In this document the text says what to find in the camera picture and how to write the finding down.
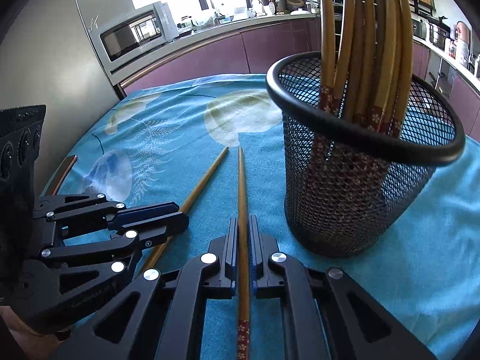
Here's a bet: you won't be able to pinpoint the purple kitchen cabinets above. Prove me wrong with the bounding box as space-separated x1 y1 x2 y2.
117 15 479 140

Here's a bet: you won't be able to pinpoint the left hand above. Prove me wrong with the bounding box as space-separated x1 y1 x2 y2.
1 306 64 359

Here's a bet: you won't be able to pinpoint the blue floral tablecloth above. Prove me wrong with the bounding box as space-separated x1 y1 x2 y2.
60 74 479 359

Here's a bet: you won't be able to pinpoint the black mesh utensil holder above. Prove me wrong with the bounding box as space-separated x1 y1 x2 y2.
266 52 465 258

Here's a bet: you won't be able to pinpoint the silver microwave oven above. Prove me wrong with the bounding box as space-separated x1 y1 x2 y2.
90 2 178 75

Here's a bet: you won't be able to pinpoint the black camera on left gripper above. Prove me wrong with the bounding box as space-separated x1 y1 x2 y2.
0 105 47 306

